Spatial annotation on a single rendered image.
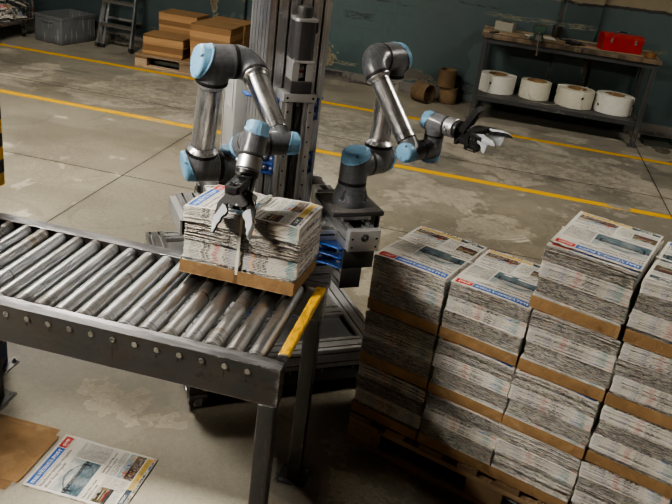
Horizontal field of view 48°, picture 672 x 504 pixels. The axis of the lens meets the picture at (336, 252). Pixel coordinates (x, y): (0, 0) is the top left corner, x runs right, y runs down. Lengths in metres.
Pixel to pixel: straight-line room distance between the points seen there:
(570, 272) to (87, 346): 1.45
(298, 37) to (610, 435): 1.76
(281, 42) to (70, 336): 1.39
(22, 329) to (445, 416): 1.47
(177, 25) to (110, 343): 7.20
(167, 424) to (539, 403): 1.43
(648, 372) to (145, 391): 1.95
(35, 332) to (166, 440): 0.93
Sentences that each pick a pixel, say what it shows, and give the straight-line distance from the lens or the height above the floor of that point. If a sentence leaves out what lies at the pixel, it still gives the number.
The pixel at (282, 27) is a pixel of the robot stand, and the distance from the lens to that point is 2.99.
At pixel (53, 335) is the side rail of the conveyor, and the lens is 2.28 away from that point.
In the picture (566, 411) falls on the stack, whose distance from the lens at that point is 2.64.
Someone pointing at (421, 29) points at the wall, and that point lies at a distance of 9.10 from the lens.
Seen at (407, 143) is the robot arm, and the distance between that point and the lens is 2.86.
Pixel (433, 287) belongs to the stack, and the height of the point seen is 0.78.
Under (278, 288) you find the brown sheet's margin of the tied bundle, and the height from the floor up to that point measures 0.84.
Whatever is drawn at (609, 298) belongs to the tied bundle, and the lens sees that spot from 2.44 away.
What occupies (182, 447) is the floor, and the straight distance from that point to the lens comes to 3.02.
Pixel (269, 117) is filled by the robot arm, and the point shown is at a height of 1.28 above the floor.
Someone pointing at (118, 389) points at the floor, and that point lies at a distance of 3.32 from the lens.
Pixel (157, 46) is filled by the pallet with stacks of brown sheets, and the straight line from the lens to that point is 8.85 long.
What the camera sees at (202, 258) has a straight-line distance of 2.40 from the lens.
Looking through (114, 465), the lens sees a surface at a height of 0.01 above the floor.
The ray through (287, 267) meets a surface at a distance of 2.31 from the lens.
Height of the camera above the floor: 1.93
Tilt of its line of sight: 25 degrees down
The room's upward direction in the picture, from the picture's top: 8 degrees clockwise
